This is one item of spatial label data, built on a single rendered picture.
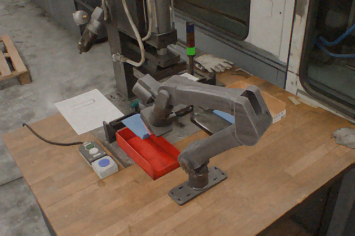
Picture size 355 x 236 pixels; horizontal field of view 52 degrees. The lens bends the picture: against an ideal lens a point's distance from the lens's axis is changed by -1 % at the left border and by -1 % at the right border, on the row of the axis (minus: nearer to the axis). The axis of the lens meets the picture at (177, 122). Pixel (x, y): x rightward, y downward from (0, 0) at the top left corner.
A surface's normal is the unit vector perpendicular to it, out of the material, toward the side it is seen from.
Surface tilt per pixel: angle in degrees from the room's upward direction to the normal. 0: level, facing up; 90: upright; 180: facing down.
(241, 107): 90
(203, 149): 84
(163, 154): 0
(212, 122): 0
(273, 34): 90
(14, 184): 0
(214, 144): 88
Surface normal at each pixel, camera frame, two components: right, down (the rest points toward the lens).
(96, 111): -0.06, -0.82
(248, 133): -0.55, 0.51
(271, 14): -0.83, 0.36
